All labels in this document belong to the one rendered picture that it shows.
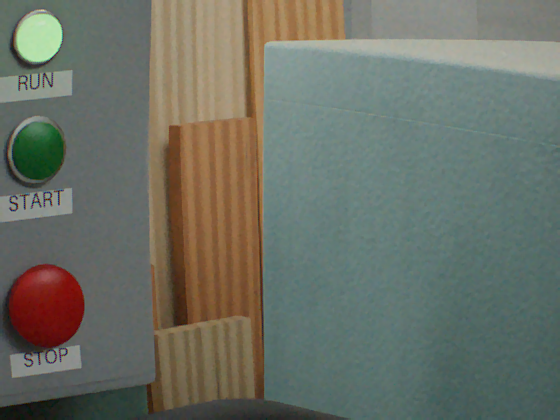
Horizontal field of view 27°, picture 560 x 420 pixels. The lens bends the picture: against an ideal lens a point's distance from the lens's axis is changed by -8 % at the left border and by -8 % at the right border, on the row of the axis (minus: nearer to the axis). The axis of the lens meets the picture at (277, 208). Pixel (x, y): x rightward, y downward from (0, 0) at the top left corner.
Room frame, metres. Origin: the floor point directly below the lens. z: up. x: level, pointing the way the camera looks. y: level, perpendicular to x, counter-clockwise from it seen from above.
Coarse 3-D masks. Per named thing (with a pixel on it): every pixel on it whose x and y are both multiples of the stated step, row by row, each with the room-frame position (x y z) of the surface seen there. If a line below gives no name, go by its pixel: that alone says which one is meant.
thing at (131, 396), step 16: (144, 384) 0.51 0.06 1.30; (48, 400) 0.47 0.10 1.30; (64, 400) 0.48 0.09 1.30; (80, 400) 0.48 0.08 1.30; (96, 400) 0.49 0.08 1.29; (112, 400) 0.49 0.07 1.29; (128, 400) 0.50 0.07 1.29; (144, 400) 0.50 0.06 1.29; (0, 416) 0.46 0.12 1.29; (16, 416) 0.46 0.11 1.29; (32, 416) 0.47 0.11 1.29; (48, 416) 0.47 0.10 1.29; (64, 416) 0.48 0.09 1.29; (80, 416) 0.48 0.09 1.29; (96, 416) 0.49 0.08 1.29; (112, 416) 0.49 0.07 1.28; (128, 416) 0.50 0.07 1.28
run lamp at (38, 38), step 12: (36, 12) 0.41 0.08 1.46; (48, 12) 0.41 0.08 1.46; (24, 24) 0.40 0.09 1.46; (36, 24) 0.40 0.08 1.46; (48, 24) 0.41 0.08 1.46; (60, 24) 0.41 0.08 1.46; (12, 36) 0.40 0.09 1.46; (24, 36) 0.40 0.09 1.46; (36, 36) 0.40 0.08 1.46; (48, 36) 0.41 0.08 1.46; (60, 36) 0.41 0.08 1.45; (24, 48) 0.40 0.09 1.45; (36, 48) 0.40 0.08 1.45; (48, 48) 0.41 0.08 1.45; (24, 60) 0.40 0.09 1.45; (36, 60) 0.40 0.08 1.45; (48, 60) 0.41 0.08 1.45
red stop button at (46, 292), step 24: (48, 264) 0.41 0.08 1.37; (24, 288) 0.40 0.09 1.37; (48, 288) 0.40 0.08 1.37; (72, 288) 0.41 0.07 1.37; (24, 312) 0.39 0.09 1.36; (48, 312) 0.40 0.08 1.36; (72, 312) 0.41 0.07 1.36; (24, 336) 0.40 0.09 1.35; (48, 336) 0.40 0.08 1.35; (72, 336) 0.41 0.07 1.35
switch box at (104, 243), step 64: (0, 0) 0.40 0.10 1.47; (64, 0) 0.42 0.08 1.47; (128, 0) 0.43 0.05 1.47; (0, 64) 0.40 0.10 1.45; (64, 64) 0.42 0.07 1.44; (128, 64) 0.43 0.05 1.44; (0, 128) 0.40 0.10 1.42; (64, 128) 0.42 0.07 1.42; (128, 128) 0.43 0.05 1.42; (0, 192) 0.40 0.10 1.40; (128, 192) 0.43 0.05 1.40; (0, 256) 0.40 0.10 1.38; (64, 256) 0.42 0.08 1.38; (128, 256) 0.43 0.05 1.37; (0, 320) 0.40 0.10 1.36; (128, 320) 0.43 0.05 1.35; (0, 384) 0.40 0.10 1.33; (64, 384) 0.41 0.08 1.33; (128, 384) 0.43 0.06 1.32
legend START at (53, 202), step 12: (36, 192) 0.41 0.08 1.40; (48, 192) 0.41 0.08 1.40; (60, 192) 0.41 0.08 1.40; (0, 204) 0.40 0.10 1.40; (12, 204) 0.40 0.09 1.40; (24, 204) 0.41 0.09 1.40; (36, 204) 0.41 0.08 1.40; (48, 204) 0.41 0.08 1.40; (60, 204) 0.41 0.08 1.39; (0, 216) 0.40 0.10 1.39; (12, 216) 0.40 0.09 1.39; (24, 216) 0.41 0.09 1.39; (36, 216) 0.41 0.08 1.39
